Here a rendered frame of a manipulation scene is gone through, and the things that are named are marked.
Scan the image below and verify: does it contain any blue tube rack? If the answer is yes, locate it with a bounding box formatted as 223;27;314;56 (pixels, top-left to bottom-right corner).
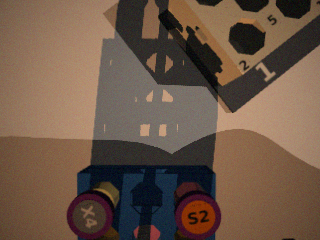
77;165;216;240

